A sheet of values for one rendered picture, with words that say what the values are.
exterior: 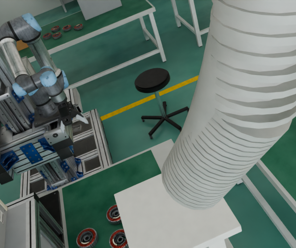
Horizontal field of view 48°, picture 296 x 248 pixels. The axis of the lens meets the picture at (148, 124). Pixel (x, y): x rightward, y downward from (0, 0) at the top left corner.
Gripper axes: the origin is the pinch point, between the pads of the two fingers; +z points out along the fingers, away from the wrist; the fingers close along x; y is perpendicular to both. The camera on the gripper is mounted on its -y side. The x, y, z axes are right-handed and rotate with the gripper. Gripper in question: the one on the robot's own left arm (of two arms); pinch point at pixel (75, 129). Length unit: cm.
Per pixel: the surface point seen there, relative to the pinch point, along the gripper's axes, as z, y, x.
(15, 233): 4, -51, 35
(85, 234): 38, -38, 15
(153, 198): -5, -69, -27
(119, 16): 41, 241, -61
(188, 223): -6, -85, -35
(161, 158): 40, -5, -38
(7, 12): 88, 637, 136
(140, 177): 40.1, -13.9, -22.0
